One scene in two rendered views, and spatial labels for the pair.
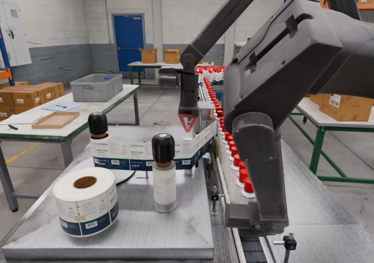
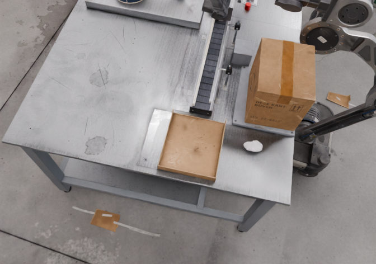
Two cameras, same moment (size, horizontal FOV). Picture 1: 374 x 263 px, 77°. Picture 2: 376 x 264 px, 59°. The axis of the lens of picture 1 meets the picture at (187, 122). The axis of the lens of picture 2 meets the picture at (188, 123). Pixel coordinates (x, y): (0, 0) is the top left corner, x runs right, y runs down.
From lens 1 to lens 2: 1.12 m
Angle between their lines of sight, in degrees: 41
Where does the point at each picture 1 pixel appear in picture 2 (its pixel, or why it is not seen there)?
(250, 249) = (219, 27)
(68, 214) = not seen: outside the picture
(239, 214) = (207, 5)
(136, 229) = (158, 5)
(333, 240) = (275, 34)
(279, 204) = (217, 2)
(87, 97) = not seen: outside the picture
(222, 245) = (207, 23)
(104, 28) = not seen: outside the picture
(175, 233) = (180, 11)
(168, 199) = not seen: outside the picture
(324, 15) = not seen: outside the picture
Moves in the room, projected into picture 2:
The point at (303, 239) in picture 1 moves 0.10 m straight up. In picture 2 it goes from (257, 30) to (261, 17)
